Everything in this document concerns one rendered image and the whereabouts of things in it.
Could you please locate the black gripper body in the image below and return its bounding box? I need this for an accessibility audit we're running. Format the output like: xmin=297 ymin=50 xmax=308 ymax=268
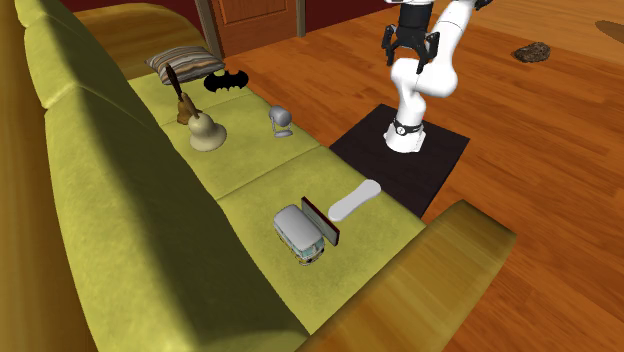
xmin=392 ymin=3 xmax=433 ymax=51

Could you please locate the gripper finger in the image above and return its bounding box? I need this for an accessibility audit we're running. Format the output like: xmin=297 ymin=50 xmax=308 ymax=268
xmin=381 ymin=25 xmax=401 ymax=67
xmin=416 ymin=30 xmax=441 ymax=75

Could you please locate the dark brown rock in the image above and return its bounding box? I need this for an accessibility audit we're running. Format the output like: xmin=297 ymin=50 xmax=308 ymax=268
xmin=512 ymin=41 xmax=553 ymax=65

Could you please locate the black robot stand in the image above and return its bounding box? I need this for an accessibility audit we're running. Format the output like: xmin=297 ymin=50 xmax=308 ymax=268
xmin=328 ymin=103 xmax=471 ymax=219

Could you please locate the brown wooden door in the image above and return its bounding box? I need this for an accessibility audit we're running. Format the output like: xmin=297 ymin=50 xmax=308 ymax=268
xmin=194 ymin=0 xmax=307 ymax=61

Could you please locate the white oblong remote control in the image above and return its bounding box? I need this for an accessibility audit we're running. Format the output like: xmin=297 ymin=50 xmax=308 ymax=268
xmin=326 ymin=178 xmax=383 ymax=223

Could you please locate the black bat-shaped emblem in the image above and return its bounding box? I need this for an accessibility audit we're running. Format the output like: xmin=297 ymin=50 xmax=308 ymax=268
xmin=203 ymin=69 xmax=250 ymax=94

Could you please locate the striped grey cushion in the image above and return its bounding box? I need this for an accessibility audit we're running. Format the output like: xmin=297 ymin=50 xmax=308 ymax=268
xmin=145 ymin=45 xmax=226 ymax=86

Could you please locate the beige bell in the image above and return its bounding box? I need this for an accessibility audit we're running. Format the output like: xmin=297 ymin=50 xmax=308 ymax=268
xmin=187 ymin=111 xmax=228 ymax=153

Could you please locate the grey toy van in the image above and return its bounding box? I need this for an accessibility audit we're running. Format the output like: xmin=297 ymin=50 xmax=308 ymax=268
xmin=272 ymin=204 xmax=326 ymax=267

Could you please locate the yellow-green sofa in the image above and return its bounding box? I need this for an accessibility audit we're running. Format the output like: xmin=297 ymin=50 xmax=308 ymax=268
xmin=0 ymin=0 xmax=518 ymax=352

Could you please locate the brown figure with dark handle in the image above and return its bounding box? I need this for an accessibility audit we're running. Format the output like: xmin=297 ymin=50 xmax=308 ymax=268
xmin=164 ymin=63 xmax=203 ymax=126

